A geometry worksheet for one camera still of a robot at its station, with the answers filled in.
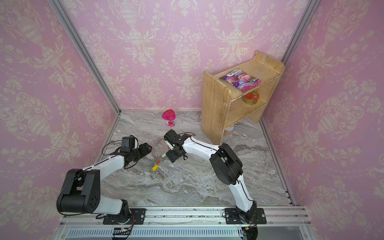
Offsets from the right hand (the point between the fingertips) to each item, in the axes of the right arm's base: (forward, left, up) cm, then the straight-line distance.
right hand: (175, 154), depth 92 cm
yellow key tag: (-6, +13, -5) cm, 15 cm away
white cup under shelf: (+15, -36, 0) cm, 39 cm away
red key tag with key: (-2, +12, -4) cm, 13 cm away
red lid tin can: (+26, -49, +20) cm, 59 cm away
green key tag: (+1, +8, -3) cm, 8 cm away
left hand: (+3, +17, +1) cm, 17 cm away
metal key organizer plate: (+8, +11, -4) cm, 14 cm away
